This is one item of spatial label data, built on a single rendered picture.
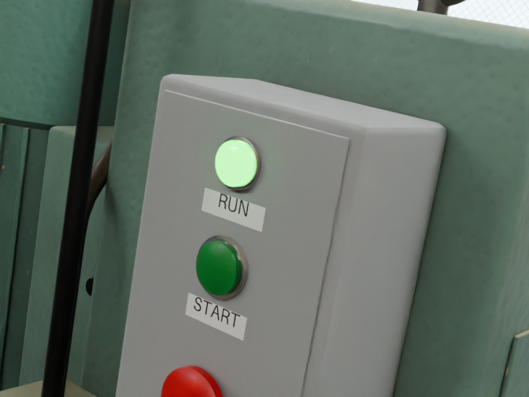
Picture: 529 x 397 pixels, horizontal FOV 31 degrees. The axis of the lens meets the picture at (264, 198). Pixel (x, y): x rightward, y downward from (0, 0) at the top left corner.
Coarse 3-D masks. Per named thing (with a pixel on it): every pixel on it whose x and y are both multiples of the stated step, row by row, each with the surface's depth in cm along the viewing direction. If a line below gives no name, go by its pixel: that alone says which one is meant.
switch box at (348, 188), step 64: (192, 128) 36; (256, 128) 34; (320, 128) 33; (384, 128) 32; (192, 192) 36; (256, 192) 34; (320, 192) 32; (384, 192) 33; (192, 256) 36; (256, 256) 34; (320, 256) 33; (384, 256) 34; (128, 320) 39; (192, 320) 37; (256, 320) 35; (320, 320) 33; (384, 320) 36; (128, 384) 39; (256, 384) 35; (320, 384) 33; (384, 384) 37
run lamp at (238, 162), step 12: (228, 144) 34; (240, 144) 34; (252, 144) 34; (216, 156) 35; (228, 156) 34; (240, 156) 34; (252, 156) 34; (216, 168) 35; (228, 168) 34; (240, 168) 34; (252, 168) 34; (228, 180) 34; (240, 180) 34; (252, 180) 34
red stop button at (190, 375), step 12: (180, 372) 36; (192, 372) 36; (204, 372) 36; (168, 384) 36; (180, 384) 36; (192, 384) 35; (204, 384) 35; (216, 384) 36; (168, 396) 36; (180, 396) 36; (192, 396) 35; (204, 396) 35; (216, 396) 35
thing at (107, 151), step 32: (96, 0) 43; (96, 32) 43; (96, 64) 43; (96, 96) 43; (96, 128) 44; (96, 192) 47; (64, 224) 44; (64, 256) 44; (64, 288) 44; (64, 320) 45; (64, 352) 45; (64, 384) 48
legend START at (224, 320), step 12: (192, 300) 37; (204, 300) 36; (192, 312) 37; (204, 312) 36; (216, 312) 36; (228, 312) 35; (216, 324) 36; (228, 324) 35; (240, 324) 35; (240, 336) 35
